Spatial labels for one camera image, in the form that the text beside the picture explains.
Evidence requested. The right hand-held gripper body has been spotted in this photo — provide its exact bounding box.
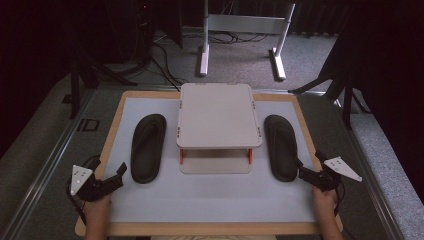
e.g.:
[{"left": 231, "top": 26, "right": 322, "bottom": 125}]
[{"left": 298, "top": 156, "right": 363, "bottom": 192}]

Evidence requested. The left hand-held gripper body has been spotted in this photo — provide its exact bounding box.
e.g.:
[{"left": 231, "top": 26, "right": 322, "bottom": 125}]
[{"left": 68, "top": 164, "right": 124, "bottom": 203}]

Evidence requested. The black slipper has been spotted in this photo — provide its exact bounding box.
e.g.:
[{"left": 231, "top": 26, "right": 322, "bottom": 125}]
[
  {"left": 263, "top": 114, "right": 300, "bottom": 183},
  {"left": 130, "top": 113, "right": 168, "bottom": 185}
]

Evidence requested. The white two-tier shoe rack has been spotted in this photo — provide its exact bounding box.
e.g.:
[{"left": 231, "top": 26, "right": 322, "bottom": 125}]
[{"left": 175, "top": 82, "right": 264, "bottom": 175}]

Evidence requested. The person's right hand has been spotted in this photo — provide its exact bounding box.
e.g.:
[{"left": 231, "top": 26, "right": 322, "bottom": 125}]
[{"left": 311, "top": 187, "right": 339, "bottom": 215}]

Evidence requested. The person's left hand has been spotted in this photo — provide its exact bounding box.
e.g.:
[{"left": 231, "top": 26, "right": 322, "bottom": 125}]
[{"left": 81, "top": 194, "right": 113, "bottom": 218}]

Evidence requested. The black tripod stand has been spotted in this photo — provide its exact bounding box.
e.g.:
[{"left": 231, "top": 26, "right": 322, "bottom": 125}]
[
  {"left": 287, "top": 64, "right": 372, "bottom": 131},
  {"left": 67, "top": 46, "right": 138, "bottom": 120}
]

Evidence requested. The dark computer tower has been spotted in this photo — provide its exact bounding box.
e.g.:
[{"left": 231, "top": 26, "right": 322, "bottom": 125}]
[{"left": 132, "top": 0, "right": 155, "bottom": 65}]

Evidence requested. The white metal stand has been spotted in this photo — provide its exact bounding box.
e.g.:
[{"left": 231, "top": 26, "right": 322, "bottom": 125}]
[{"left": 198, "top": 0, "right": 297, "bottom": 82}]

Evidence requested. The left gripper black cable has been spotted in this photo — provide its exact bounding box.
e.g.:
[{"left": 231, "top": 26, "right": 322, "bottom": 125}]
[{"left": 65, "top": 154, "right": 102, "bottom": 226}]

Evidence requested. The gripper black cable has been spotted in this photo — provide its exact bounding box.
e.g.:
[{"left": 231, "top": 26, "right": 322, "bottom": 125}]
[
  {"left": 65, "top": 154, "right": 102, "bottom": 226},
  {"left": 334, "top": 181, "right": 347, "bottom": 216}
]

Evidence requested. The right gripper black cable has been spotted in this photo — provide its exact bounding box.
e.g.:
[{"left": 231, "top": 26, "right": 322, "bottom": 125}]
[{"left": 334, "top": 181, "right": 347, "bottom": 216}]

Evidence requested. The metal frame rail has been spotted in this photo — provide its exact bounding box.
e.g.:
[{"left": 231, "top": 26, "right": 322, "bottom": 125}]
[
  {"left": 0, "top": 88, "right": 97, "bottom": 240},
  {"left": 332, "top": 95, "right": 406, "bottom": 240}
]

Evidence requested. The black floor cable bundle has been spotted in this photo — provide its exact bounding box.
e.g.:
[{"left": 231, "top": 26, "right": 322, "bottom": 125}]
[{"left": 181, "top": 30, "right": 269, "bottom": 45}]

